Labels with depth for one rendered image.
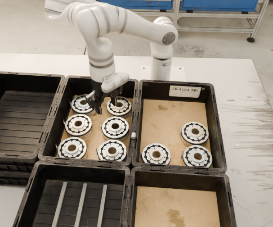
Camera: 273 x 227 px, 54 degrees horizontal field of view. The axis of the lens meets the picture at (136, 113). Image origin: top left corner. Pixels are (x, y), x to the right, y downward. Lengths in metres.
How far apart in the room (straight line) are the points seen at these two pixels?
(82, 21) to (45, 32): 2.54
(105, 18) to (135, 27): 0.37
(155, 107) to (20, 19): 2.64
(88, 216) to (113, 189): 0.12
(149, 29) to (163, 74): 0.26
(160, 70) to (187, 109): 0.22
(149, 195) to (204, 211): 0.18
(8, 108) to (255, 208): 1.04
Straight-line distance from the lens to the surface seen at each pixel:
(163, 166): 0.86
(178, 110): 1.14
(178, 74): 1.39
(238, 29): 3.08
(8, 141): 1.13
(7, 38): 3.25
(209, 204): 0.94
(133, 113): 0.98
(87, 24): 0.67
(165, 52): 1.18
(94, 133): 1.06
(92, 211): 0.91
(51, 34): 3.15
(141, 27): 1.05
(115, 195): 0.93
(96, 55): 0.73
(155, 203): 0.91
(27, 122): 1.16
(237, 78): 1.56
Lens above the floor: 1.68
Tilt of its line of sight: 50 degrees down
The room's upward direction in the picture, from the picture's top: 1 degrees clockwise
